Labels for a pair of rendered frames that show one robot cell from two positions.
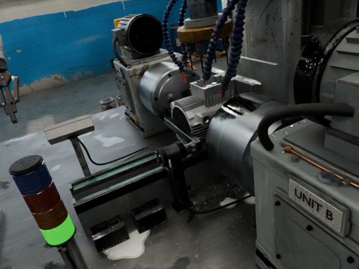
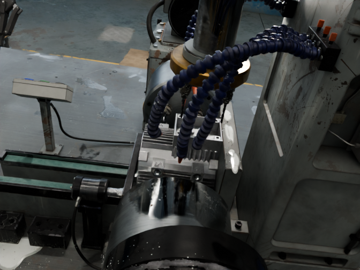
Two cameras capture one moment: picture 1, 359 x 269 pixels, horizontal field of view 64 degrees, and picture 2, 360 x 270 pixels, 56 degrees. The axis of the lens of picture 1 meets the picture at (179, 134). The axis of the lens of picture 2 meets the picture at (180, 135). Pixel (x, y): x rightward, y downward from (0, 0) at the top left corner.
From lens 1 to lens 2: 0.46 m
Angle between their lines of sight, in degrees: 18
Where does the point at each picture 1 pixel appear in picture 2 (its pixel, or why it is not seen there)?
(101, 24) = not seen: outside the picture
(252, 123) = not seen: hidden behind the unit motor
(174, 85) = (179, 98)
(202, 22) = (195, 58)
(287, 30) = (302, 127)
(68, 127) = (38, 89)
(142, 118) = not seen: hidden behind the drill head
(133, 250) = (8, 259)
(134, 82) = (153, 66)
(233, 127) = (126, 221)
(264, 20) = (297, 90)
